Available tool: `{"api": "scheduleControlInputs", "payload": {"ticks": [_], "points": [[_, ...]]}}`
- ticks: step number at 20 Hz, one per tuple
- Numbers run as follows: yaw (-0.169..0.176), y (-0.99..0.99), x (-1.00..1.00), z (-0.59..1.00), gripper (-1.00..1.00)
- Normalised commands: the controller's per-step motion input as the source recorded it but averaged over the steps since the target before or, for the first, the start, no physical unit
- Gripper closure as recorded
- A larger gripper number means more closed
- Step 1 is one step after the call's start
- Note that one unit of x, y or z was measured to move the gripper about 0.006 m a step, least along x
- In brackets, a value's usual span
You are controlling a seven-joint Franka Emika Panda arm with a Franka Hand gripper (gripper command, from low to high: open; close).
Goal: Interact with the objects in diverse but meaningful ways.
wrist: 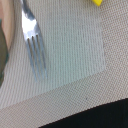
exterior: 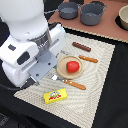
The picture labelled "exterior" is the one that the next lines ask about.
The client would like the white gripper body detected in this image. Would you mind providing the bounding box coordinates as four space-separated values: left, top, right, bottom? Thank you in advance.
0 22 65 87

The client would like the red tomato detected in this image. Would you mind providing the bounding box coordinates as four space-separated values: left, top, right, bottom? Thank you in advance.
66 61 80 73

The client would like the brown sausage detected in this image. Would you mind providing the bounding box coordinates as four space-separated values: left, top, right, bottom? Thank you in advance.
72 42 91 52

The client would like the yellow butter box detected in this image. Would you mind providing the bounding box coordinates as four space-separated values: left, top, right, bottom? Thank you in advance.
44 89 67 104

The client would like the grey two-handled pot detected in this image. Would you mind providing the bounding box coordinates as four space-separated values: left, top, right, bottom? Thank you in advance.
80 3 108 26

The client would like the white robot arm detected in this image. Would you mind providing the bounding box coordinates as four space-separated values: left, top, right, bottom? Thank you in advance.
0 0 65 87

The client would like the beige round plate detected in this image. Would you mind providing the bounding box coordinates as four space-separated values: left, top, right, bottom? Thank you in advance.
57 55 84 79

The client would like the white woven placemat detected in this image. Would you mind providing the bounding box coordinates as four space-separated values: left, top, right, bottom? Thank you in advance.
14 33 115 128

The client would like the beige bowl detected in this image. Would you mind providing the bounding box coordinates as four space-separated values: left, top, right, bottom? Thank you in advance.
119 5 128 30

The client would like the fork with wooden handle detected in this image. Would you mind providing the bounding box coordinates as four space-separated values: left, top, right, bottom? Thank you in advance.
51 75 86 90

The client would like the grey saucepan with handle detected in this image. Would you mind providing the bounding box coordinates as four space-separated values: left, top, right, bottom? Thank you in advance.
47 2 79 20

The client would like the knife with wooden handle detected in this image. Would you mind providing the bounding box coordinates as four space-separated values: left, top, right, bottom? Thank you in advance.
61 50 98 63

